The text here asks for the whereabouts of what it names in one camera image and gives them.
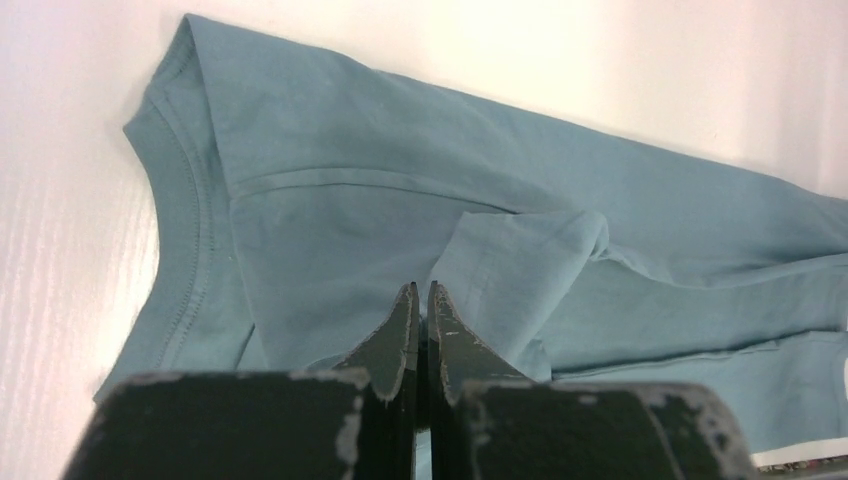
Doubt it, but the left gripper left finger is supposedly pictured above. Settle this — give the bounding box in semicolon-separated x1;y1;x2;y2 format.
337;282;420;479

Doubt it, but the grey-blue t shirt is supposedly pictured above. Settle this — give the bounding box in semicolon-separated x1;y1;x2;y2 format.
104;15;847;451

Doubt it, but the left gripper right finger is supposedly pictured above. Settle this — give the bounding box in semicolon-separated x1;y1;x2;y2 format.
427;281;528;479

